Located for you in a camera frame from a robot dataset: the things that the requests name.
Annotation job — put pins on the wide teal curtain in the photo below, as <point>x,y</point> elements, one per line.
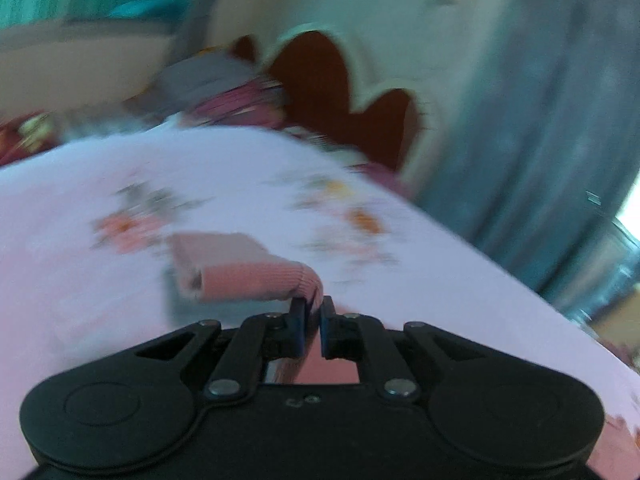
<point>540,135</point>

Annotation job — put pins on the maroon patterned pillow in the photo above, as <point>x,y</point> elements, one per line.
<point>240,105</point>

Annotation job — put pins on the grey cloth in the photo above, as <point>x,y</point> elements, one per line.
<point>200,77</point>

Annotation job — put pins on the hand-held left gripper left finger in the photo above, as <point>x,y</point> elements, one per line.
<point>298,329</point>

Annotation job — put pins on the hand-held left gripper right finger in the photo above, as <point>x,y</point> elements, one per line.
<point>327,331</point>

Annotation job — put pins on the pink knit garment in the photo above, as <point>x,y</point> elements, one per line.
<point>240,274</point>

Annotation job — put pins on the cream and red headboard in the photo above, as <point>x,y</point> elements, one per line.
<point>380,45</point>

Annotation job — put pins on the floral white bed sheet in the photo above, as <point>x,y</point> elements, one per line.
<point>210,200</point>

